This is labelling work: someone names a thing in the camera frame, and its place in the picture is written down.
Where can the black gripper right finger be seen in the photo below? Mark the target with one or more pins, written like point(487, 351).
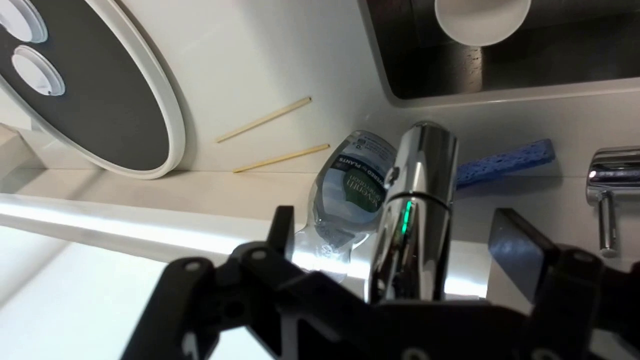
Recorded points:
point(573, 301)

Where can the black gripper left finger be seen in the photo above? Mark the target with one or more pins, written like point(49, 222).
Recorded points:
point(201, 306)

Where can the chrome gooseneck faucet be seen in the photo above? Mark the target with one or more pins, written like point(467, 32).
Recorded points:
point(420, 200)

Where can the patterned paper coffee cup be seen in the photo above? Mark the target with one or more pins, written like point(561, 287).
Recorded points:
point(480, 21)

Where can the stainless steel sink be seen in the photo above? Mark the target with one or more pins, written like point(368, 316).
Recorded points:
point(567, 60)

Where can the blue sponge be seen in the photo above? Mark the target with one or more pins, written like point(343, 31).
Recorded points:
point(506, 162)

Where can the wooden stir stick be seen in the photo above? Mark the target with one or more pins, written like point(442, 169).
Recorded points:
point(263, 120)
point(282, 159)

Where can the plastic bottle with green cap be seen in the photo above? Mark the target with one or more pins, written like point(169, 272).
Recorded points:
point(353, 187)

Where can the round black tray white rim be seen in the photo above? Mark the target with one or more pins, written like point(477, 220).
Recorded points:
point(107, 100)

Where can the white plastic cup lid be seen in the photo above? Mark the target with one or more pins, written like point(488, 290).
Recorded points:
point(39, 71)
point(23, 19)

